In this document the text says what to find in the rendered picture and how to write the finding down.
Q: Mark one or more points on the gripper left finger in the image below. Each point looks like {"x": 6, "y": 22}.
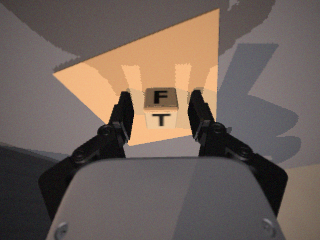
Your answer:
{"x": 110, "y": 138}

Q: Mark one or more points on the wooden letter block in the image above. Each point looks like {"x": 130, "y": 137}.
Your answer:
{"x": 161, "y": 108}

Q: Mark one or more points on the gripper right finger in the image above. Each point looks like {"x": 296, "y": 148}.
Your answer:
{"x": 215, "y": 141}

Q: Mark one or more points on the orange flat mat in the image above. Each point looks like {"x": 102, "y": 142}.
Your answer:
{"x": 183, "y": 56}

